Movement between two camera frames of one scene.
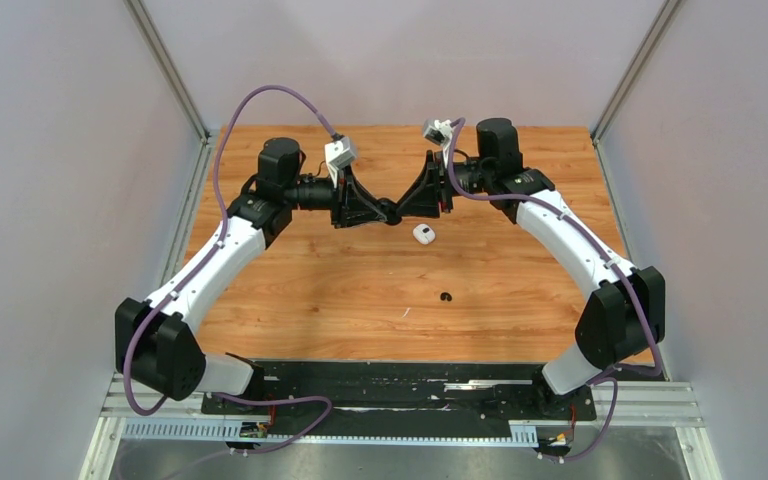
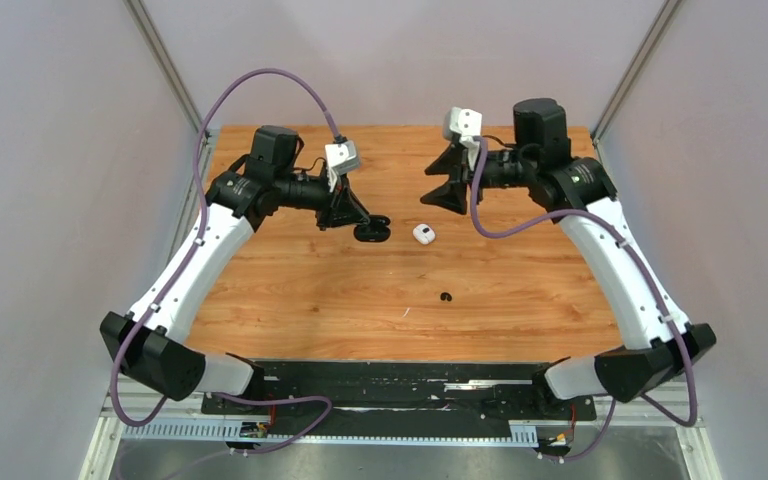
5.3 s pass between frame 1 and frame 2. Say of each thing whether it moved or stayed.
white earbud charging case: stayed
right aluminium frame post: stayed
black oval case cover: moved
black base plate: stayed
